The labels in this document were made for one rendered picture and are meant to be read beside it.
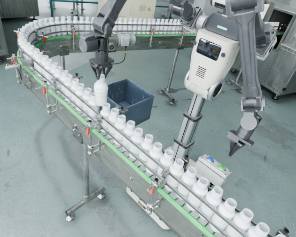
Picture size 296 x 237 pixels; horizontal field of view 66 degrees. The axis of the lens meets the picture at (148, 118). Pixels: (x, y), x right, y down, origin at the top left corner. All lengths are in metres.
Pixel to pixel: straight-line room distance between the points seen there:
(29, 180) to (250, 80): 2.02
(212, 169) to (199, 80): 0.60
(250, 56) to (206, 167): 0.49
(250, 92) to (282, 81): 3.59
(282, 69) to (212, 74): 3.19
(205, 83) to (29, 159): 1.84
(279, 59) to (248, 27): 3.70
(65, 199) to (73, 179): 0.21
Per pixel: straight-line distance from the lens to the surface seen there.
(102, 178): 2.31
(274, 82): 4.60
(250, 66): 0.90
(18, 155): 2.62
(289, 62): 4.45
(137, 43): 2.83
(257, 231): 0.91
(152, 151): 1.00
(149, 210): 1.10
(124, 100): 2.01
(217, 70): 1.38
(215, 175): 1.05
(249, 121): 0.91
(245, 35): 0.86
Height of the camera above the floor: 1.83
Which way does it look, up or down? 37 degrees down
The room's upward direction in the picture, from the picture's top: 11 degrees clockwise
